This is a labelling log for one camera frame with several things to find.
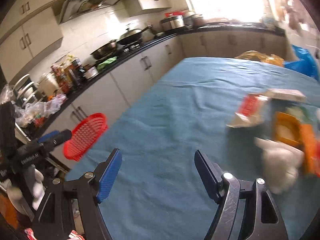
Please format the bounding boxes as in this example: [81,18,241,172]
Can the sauce bottles group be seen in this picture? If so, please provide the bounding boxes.
[51,54,87,95]

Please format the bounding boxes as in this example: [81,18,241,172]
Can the orange plastic container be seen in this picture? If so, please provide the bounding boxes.
[272,112,302,148]

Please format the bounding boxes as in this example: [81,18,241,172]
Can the white electric kettle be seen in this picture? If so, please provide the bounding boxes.
[38,73,60,97]

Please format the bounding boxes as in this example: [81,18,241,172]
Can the kitchen base cabinets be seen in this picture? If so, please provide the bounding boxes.
[37,28,288,145]

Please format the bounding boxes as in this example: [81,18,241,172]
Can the blue table cloth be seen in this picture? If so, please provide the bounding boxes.
[66,57,319,239]

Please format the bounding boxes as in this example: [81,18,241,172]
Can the yellow plastic bag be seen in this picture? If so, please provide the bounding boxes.
[236,50,284,67]

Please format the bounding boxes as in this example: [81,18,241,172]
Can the silver rice cooker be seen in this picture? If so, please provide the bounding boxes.
[160,11,185,31]

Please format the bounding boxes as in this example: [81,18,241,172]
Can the range hood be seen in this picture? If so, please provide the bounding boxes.
[60,0,120,23]

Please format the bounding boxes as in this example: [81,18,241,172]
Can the red plastic mesh basket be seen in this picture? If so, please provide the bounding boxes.
[63,113,108,161]

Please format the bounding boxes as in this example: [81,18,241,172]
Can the white plastic bags on counter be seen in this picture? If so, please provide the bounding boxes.
[15,94,67,127]

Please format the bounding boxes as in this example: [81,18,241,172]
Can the red white snack bag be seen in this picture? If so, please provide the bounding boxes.
[226,93,269,128]

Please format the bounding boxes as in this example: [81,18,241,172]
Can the small white box on counter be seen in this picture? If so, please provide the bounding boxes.
[85,66,99,80]

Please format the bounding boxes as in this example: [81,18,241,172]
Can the black wok with handle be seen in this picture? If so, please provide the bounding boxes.
[117,24,153,46]

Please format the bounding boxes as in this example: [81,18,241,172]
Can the white carton box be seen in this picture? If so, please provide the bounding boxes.
[265,88,306,102]

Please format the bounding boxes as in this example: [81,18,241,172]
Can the upper wall cabinets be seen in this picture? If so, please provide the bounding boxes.
[0,0,173,86]

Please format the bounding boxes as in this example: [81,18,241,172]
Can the green cloth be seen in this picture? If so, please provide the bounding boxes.
[96,56,117,71]

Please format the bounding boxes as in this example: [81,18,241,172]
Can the dark frying pan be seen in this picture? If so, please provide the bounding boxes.
[91,40,117,60]

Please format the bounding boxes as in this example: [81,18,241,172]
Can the blue plastic bag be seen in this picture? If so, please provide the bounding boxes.
[283,45,319,82]

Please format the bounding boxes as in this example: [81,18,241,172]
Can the left gloved hand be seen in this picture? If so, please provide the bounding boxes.
[7,165,44,215]

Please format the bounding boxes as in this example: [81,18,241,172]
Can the white tissue wad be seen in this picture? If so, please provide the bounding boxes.
[254,138,304,194]

